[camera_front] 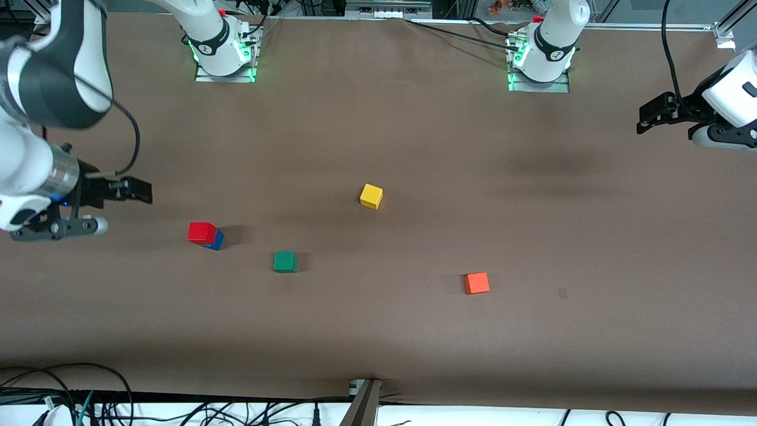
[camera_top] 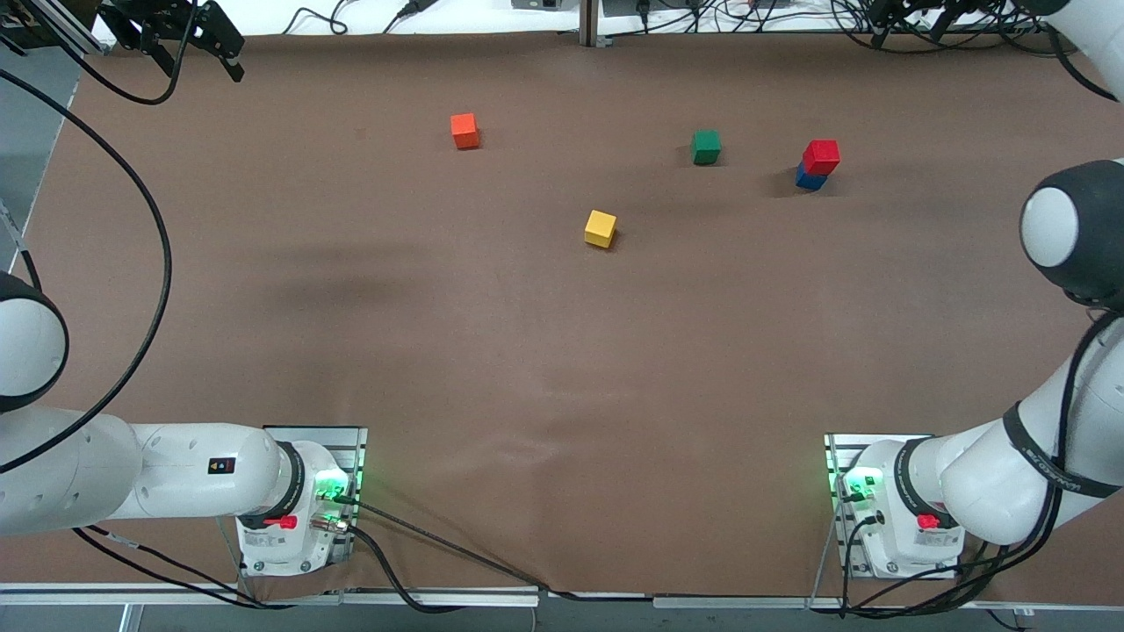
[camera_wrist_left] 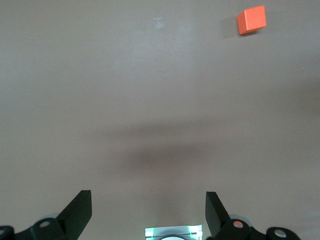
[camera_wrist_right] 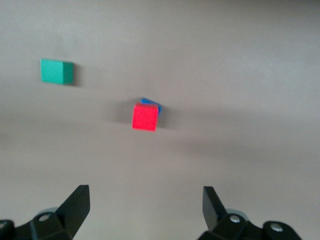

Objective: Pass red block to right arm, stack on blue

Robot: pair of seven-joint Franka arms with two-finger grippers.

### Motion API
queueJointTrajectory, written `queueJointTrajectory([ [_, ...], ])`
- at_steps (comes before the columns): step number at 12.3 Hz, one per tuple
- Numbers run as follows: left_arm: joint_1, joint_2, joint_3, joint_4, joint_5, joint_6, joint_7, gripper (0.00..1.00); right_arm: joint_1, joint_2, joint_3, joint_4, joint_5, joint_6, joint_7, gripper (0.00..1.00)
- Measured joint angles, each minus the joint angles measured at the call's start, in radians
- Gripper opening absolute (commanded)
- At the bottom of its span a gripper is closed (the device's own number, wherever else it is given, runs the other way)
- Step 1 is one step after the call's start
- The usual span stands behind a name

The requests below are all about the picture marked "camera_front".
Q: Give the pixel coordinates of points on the red cube block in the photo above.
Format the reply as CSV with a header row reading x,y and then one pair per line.
x,y
202,232

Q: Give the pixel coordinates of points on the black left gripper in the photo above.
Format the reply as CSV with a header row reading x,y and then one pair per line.
x,y
688,112

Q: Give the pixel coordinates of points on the brown table cover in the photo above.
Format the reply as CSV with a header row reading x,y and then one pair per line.
x,y
378,118

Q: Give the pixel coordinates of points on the green cube block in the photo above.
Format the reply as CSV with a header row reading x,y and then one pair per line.
x,y
284,261

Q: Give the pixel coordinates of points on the grey power strip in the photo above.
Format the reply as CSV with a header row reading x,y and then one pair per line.
x,y
387,10

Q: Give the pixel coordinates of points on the small white bracket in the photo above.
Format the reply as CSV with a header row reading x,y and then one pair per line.
x,y
356,387

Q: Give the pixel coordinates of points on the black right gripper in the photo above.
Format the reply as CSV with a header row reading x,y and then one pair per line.
x,y
90,191

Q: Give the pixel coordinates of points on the thin aluminium edge rail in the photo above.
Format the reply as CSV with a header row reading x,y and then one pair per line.
x,y
639,25

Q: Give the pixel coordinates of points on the aluminium corner bracket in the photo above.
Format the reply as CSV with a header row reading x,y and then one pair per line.
x,y
38,15

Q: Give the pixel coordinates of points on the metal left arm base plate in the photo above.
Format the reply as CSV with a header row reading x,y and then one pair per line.
x,y
532,89

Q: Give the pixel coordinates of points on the yellow cube block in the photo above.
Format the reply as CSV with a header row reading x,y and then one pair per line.
x,y
371,195

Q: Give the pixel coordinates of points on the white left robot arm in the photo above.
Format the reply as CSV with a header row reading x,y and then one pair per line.
x,y
553,35

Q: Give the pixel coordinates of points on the blue cube block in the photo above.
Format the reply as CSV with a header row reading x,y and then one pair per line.
x,y
217,241

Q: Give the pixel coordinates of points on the orange cube block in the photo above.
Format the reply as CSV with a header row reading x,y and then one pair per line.
x,y
476,283

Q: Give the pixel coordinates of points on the aluminium corner rail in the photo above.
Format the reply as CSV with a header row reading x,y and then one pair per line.
x,y
724,32

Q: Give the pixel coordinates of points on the grey metal post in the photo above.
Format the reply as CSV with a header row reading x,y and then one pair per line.
x,y
364,408

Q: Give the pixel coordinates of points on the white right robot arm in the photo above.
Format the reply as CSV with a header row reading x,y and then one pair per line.
x,y
77,59

